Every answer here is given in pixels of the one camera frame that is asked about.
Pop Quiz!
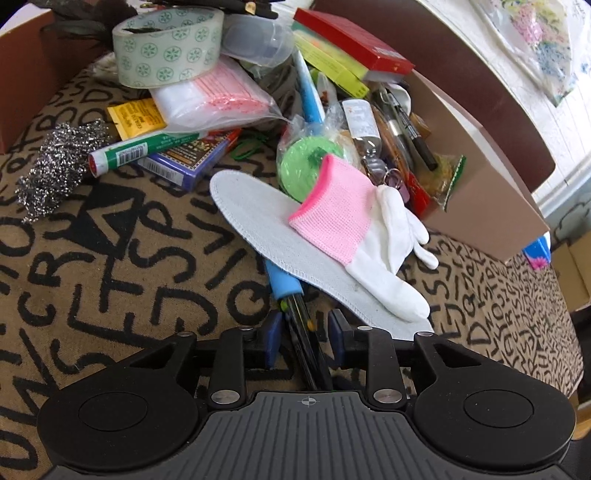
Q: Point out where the floral plastic bag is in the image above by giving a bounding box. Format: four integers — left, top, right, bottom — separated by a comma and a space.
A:
471, 0, 590, 106

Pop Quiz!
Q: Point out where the grey shoe insole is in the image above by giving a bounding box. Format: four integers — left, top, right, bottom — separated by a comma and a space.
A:
209, 170, 433, 340

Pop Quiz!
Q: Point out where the red flat box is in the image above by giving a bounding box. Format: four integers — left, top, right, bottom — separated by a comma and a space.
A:
293, 8, 415, 82

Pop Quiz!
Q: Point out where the white pink glove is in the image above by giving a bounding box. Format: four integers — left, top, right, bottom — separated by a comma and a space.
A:
288, 154, 439, 323

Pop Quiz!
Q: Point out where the brown cardboard box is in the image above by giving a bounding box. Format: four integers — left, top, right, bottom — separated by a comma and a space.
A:
1, 4, 104, 153

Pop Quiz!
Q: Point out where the purple card box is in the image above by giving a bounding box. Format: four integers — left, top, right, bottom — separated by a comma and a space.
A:
135, 129, 242, 192

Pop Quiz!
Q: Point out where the blue tissue pack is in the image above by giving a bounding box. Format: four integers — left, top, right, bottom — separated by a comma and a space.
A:
522, 232, 551, 271

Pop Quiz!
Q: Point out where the beige cardboard box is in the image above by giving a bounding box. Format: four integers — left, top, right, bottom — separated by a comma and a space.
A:
407, 71, 548, 262

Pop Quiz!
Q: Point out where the yellow paper packet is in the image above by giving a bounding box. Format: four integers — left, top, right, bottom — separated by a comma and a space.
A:
107, 98, 166, 140

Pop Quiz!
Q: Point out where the green white glue tube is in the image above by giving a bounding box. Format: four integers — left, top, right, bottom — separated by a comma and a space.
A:
88, 132, 207, 177

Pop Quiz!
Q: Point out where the clear plastic container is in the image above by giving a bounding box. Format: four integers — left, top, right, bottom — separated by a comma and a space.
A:
221, 15, 294, 68

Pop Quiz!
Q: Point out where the cookie packet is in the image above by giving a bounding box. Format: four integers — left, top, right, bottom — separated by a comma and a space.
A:
418, 153, 467, 212

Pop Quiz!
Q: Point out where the green round lid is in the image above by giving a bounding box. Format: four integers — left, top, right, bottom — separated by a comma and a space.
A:
277, 136, 344, 202

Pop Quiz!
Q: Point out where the yellow green book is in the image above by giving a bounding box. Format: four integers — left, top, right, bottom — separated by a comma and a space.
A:
291, 22, 369, 98

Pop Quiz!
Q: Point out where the letter patterned tablecloth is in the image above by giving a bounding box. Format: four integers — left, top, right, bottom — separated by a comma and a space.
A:
1, 73, 584, 479

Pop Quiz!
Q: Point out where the steel wool scrubber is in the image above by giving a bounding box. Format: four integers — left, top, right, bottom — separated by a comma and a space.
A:
15, 119, 113, 224

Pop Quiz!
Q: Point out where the green patterned tape roll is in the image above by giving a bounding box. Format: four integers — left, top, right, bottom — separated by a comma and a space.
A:
112, 7, 224, 89

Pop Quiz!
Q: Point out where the black marker pen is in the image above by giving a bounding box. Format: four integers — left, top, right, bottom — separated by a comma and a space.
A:
386, 90, 439, 171

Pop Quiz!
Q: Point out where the pink zip bags pack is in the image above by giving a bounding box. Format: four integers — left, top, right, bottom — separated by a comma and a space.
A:
150, 58, 283, 134

